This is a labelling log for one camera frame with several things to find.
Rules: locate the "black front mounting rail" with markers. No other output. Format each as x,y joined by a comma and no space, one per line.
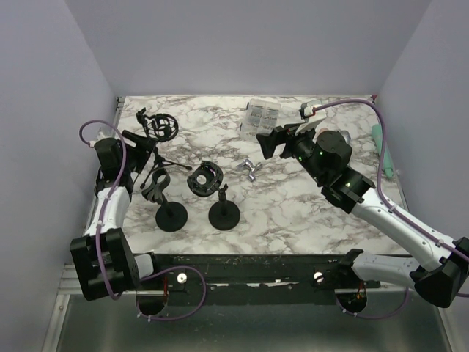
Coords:
230,279

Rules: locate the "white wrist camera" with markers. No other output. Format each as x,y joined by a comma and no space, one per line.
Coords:
311,119
103,133

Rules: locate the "silver metal bracket part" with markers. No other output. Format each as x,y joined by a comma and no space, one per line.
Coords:
251,167

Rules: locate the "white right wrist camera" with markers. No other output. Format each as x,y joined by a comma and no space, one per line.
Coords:
311,119

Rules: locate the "grey mesh microphone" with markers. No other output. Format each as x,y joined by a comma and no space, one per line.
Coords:
347,136

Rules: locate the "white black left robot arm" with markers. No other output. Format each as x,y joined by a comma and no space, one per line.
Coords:
102,257

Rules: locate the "black tripod microphone stand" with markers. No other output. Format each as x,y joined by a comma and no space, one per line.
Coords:
162,128

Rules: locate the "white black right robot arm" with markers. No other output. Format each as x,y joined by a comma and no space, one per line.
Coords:
437,266

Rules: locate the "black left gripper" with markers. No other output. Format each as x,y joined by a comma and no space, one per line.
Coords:
144,146

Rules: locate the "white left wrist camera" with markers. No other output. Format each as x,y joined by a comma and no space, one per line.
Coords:
103,133

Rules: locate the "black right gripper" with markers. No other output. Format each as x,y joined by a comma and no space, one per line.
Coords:
281,135

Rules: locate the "clear plastic screw box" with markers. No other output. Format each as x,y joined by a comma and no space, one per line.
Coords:
260,117

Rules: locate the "black clip round base stand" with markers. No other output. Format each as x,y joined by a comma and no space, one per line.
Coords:
170,216

